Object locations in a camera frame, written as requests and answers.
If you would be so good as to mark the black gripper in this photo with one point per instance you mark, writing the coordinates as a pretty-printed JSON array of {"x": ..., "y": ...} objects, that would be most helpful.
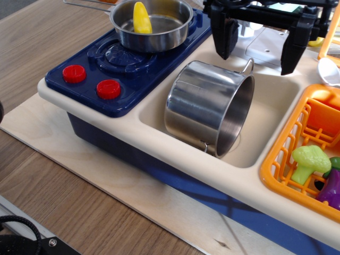
[{"x": 306, "y": 25}]

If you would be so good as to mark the beige toy kitchen sink unit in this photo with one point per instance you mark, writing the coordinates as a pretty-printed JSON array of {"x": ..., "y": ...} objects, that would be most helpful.
[{"x": 237, "y": 173}]

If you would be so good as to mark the green toy broccoli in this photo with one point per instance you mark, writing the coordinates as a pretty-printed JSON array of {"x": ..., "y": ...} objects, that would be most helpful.
[{"x": 309, "y": 159}]

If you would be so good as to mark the red stove knob left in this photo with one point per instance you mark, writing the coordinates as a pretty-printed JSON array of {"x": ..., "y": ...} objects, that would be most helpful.
[{"x": 74, "y": 73}]

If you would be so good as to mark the red stove knob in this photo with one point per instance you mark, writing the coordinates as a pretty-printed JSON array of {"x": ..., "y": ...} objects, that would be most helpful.
[
  {"x": 108, "y": 89},
  {"x": 74, "y": 73}
]

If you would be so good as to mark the yellow toy corn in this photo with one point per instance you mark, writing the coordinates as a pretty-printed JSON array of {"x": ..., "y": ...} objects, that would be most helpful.
[{"x": 141, "y": 20}]

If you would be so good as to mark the steel saucepan on stove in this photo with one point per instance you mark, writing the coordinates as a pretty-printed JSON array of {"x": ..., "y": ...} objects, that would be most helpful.
[{"x": 169, "y": 22}]

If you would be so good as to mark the orange dish rack basket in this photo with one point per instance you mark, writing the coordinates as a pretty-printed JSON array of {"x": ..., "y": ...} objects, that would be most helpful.
[{"x": 314, "y": 121}]

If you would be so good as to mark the black metal bracket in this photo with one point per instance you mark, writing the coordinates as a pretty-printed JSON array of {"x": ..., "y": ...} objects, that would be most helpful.
[{"x": 55, "y": 246}]

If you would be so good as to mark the blue toy stove top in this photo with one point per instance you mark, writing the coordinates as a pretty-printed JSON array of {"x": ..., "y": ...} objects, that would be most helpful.
[{"x": 137, "y": 73}]

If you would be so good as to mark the yellow toy food piece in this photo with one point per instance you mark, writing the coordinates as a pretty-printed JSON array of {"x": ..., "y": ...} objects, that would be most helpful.
[{"x": 316, "y": 43}]

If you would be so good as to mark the red stove knob right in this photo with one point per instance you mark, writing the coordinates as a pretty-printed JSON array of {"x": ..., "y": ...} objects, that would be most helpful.
[{"x": 108, "y": 89}]

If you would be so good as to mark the white plastic spoon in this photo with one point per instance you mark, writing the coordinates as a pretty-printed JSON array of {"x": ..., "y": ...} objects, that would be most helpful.
[{"x": 328, "y": 72}]

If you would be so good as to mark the purple toy eggplant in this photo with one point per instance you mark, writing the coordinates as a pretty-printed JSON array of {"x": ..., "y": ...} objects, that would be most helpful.
[{"x": 330, "y": 191}]

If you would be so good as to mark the steel pot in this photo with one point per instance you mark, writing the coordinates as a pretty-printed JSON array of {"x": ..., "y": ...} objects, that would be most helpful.
[{"x": 207, "y": 106}]

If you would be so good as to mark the white toy faucet base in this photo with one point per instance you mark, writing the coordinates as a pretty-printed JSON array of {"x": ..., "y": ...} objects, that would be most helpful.
[{"x": 260, "y": 43}]

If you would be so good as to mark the plywood base board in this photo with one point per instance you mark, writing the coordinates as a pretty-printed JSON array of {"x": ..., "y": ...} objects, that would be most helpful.
[{"x": 97, "y": 203}]

